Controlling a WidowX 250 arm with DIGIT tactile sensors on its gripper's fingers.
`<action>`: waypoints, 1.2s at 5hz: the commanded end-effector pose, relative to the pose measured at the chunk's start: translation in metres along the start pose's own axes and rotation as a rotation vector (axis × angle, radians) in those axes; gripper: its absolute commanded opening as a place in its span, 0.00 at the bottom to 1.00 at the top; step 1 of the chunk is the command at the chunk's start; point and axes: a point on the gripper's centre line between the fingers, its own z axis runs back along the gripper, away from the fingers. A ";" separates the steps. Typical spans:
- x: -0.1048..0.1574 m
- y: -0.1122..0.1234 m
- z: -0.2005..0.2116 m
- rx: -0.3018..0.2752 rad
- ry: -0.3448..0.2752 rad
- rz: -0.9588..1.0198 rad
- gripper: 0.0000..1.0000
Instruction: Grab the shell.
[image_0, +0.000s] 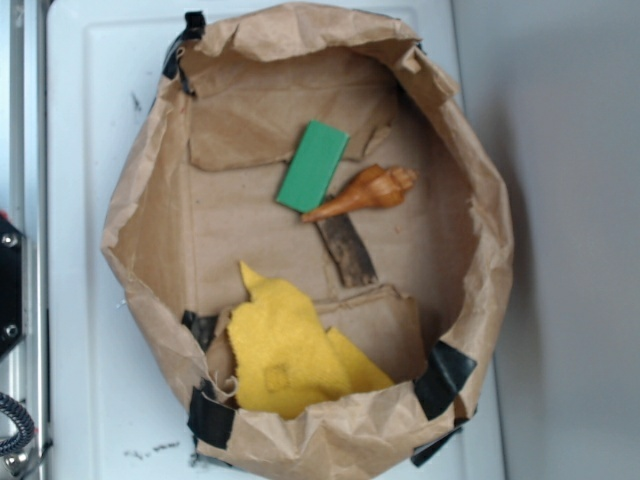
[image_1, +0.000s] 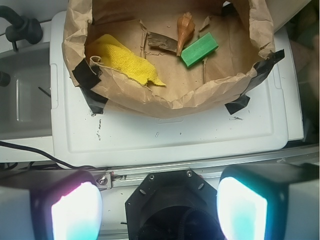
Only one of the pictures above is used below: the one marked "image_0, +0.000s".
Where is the orange conch shell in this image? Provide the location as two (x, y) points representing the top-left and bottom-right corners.
(301, 165), (418, 223)

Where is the black tape strip inside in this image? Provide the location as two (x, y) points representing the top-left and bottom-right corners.
(316, 214), (378, 288)

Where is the green rectangular block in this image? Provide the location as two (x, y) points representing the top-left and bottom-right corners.
(276, 120), (350, 213)

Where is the brown paper bag basin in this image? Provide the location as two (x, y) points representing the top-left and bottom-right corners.
(102, 3), (514, 479)

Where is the yellow cloth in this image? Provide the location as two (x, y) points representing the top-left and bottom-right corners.
(227, 262), (394, 420)

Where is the black tape inner left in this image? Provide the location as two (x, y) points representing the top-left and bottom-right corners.
(182, 310), (219, 352)

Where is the black tape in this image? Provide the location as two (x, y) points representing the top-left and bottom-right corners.
(182, 310), (219, 352)
(187, 381), (236, 450)
(162, 11), (206, 96)
(414, 341), (478, 420)

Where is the black tape front right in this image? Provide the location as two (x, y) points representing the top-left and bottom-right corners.
(414, 341), (478, 420)

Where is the black tape front left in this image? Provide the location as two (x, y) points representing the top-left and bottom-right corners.
(187, 381), (236, 450)

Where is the black tape top left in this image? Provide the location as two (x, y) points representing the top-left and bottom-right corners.
(162, 11), (206, 96)

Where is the white tray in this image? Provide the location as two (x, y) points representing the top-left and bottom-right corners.
(45, 4), (506, 480)

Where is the black bracket plate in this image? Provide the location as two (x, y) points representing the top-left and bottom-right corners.
(0, 215), (23, 359)

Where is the aluminium frame rail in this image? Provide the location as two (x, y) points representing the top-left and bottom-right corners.
(1, 1), (53, 479)

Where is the braided cable lower left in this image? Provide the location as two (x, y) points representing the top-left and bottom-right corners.
(0, 392), (36, 454)

